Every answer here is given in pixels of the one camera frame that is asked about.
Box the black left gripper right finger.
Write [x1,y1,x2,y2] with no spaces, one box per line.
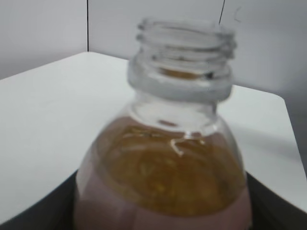
[247,173,307,230]

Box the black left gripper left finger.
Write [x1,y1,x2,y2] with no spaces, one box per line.
[0,172,76,230]

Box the peach oolong tea bottle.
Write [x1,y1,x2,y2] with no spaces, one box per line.
[73,19,252,230]

